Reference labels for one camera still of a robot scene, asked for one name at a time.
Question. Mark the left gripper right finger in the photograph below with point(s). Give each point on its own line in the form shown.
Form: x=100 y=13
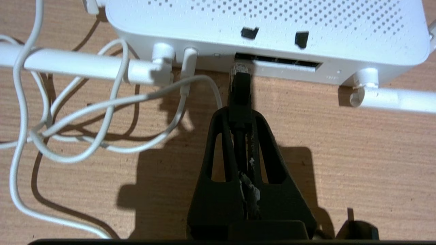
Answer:
x=282 y=204

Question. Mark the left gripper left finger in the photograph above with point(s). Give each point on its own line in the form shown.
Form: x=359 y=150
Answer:
x=211 y=204

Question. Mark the white router with antennas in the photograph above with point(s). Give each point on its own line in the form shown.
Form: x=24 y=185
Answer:
x=272 y=17

